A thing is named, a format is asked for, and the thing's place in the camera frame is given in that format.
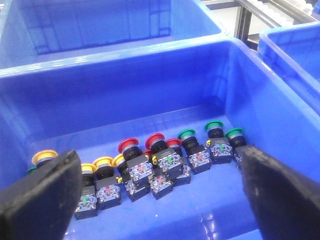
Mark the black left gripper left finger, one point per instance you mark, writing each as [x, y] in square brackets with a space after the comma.
[41, 205]

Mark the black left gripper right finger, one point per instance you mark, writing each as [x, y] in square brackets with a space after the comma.
[285, 203]

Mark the yellow push button leftmost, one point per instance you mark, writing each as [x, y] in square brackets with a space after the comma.
[41, 157]

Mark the green push button far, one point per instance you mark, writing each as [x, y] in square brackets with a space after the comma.
[238, 143]

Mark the green push button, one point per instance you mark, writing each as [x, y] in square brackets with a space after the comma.
[198, 156]
[221, 152]
[238, 143]

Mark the green push button middle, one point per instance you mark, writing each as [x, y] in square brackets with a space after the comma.
[221, 152]

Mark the green push button near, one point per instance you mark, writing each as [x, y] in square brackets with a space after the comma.
[198, 156]

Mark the red push button rear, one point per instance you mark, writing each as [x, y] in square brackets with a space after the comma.
[185, 175]

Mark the red push button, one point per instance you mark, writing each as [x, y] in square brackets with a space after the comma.
[185, 175]
[163, 156]
[139, 168]

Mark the red push button upper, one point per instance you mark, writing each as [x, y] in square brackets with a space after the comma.
[139, 168]

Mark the left blue plastic crate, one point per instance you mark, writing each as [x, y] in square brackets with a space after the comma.
[91, 103]

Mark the blue plastic crate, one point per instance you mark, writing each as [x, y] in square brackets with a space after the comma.
[293, 53]
[91, 103]

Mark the red push button lower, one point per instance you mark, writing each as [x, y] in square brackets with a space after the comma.
[163, 156]

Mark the right blue plastic crate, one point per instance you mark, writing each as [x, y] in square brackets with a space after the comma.
[293, 53]

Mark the far left blue crate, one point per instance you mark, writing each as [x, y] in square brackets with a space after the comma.
[35, 31]

